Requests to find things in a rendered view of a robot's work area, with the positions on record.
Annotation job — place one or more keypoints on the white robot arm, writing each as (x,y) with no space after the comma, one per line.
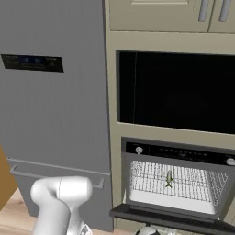
(58,199)

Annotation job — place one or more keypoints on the white oven knob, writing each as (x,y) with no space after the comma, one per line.
(230,162)
(139,150)

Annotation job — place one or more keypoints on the black and grey oven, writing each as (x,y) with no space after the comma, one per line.
(183,151)

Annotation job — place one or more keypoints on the green and grey fish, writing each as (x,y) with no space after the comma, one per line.
(168,179)

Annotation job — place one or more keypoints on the black oven door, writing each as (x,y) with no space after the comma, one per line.
(159,215)

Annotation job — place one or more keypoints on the grey fridge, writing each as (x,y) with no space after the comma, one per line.
(55,116)

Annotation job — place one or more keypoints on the black built-in microwave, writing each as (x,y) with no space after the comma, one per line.
(177,91)

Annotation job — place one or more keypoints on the grey fridge drawer front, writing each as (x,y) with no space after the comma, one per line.
(61,170)

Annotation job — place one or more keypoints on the wide beige cupboard door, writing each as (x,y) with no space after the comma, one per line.
(153,16)

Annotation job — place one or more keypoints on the brown wooden panel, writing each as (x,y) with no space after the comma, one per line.
(6,180)

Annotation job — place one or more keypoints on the narrow beige cupboard door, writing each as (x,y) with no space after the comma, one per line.
(215,26)

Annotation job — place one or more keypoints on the beige tall cabinet frame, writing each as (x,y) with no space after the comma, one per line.
(171,41)

